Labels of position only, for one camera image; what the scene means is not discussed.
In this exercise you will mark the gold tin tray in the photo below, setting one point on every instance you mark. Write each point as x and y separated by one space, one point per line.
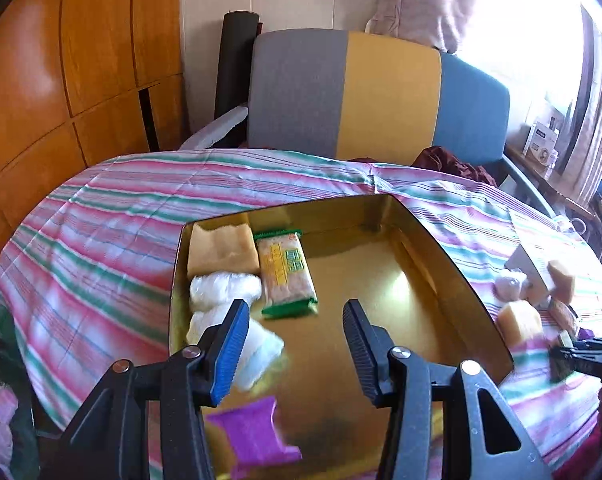
381 285

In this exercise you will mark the wooden side desk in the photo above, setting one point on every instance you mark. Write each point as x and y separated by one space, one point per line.
546 180

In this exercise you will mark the pink patterned curtain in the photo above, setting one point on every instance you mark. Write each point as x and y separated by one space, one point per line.
421 0

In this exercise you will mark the purple white wrapped ball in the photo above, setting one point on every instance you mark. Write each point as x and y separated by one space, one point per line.
510 285

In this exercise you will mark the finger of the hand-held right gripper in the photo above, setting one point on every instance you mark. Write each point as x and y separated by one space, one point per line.
566 365
586 344

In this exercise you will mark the tan sponge block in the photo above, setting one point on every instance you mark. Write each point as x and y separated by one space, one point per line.
221 252

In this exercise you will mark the striped curtain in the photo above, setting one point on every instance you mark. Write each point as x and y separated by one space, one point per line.
596 110

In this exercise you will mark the grey yellow blue armchair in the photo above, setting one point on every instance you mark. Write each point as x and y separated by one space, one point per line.
391 95

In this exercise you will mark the white box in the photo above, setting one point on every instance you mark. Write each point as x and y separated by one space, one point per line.
526 260

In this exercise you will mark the glass side table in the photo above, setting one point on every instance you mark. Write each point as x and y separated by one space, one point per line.
26 440

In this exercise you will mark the white mug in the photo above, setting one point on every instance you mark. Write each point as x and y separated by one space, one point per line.
578 226

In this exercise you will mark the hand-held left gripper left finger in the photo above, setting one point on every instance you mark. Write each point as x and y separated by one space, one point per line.
228 355

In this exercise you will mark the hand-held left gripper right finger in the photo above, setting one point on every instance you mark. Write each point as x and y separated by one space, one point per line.
363 355

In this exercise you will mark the long yellow sponge block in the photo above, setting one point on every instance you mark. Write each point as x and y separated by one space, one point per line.
518 322

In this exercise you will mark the purple packet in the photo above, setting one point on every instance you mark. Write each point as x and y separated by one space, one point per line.
253 435

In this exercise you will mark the dark red cloth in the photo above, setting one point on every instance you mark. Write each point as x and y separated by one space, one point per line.
446 160

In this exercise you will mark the white carton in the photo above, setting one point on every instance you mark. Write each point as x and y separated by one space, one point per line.
543 135

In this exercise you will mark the pink wrapped roll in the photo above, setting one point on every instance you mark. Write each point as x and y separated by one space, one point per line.
5 402
2 441

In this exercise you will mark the black rolled mat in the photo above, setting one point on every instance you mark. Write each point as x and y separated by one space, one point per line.
236 60

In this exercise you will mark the striped tablecloth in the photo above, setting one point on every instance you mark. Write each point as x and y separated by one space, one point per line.
106 235

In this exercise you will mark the wooden wardrobe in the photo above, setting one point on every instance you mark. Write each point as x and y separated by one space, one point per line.
81 60

